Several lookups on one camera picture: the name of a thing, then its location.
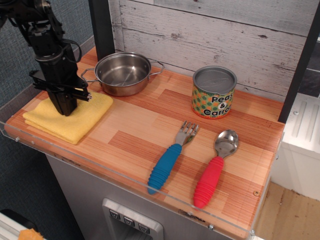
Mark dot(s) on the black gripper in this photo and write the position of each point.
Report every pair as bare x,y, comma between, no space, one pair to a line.
62,84

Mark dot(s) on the yellow cloth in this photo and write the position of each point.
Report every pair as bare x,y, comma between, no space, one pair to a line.
70,128

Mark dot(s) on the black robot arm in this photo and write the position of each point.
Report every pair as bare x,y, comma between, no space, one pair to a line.
40,28

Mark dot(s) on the small steel pot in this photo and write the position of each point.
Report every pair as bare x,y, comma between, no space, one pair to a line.
122,74

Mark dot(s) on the grey toy fridge cabinet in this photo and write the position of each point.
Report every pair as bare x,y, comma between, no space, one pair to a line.
85,190

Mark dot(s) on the silver dispenser button panel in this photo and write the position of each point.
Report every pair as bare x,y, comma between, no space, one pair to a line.
126,224

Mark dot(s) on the orange object bottom corner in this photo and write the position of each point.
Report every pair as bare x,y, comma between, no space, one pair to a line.
29,234

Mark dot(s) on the peas and carrots can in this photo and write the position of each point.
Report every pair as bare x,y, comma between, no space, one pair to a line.
213,92

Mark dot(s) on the white toy sink unit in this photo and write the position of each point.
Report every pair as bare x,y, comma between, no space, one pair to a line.
297,163

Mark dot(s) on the clear acrylic guard rail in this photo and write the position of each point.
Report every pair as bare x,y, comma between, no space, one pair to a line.
127,142

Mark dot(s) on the blue handled fork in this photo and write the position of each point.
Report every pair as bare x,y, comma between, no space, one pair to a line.
165,164

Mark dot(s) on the red handled spoon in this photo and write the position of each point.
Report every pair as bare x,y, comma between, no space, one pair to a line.
226,144

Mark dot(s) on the black vertical post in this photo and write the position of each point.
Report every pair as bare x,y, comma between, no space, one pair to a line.
301,67

